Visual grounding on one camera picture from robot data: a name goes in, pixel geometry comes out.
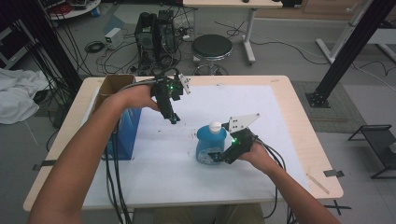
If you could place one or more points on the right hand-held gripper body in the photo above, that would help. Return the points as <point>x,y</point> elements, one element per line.
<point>241,143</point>

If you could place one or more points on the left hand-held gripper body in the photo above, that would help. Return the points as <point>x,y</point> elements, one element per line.
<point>168,88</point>

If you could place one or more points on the blue bottle with white cap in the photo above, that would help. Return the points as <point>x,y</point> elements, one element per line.
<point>208,140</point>

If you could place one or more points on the person's right hand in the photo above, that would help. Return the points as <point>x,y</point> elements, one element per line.
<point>260,158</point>

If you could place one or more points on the person's left hand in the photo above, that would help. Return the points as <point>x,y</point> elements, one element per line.
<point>137,96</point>

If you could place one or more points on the blue cardboard box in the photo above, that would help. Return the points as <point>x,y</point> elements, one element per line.
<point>127,133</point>

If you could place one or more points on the white table mat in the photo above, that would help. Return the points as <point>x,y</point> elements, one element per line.
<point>174,180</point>

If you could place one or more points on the black computer tower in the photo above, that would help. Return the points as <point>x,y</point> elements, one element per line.
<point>145,37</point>
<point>166,31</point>

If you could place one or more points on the black round stool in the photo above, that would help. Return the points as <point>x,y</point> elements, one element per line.
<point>211,46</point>

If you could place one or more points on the person's khaki pants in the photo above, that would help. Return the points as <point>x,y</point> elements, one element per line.
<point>186,215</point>

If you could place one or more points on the small white device box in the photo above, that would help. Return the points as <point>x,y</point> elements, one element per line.
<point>113,38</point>

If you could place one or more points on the thin wooden stick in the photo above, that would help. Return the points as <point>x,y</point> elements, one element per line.
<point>317,183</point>

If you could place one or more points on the grey tape strip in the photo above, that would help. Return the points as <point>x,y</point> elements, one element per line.
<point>333,173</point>

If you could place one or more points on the white desk with wooden top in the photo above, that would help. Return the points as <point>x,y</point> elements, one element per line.
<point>230,3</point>

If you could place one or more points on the grey floor mat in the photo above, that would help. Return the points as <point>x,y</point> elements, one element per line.
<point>342,109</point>

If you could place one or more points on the black tape cross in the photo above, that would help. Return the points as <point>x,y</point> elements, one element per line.
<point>336,207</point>

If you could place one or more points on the round white table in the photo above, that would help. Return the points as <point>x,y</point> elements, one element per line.
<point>79,11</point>

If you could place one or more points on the dark tape strip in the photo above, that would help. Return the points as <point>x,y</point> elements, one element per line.
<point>46,163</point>

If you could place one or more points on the white cloth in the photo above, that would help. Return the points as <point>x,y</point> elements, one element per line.
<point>18,93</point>

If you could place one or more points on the white desk leg frame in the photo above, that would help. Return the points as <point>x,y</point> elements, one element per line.
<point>341,37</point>

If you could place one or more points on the black frame post with base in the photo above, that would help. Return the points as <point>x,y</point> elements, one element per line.
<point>351,46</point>

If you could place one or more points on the dark cabinet with white frame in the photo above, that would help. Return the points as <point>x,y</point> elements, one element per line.
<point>12,40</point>

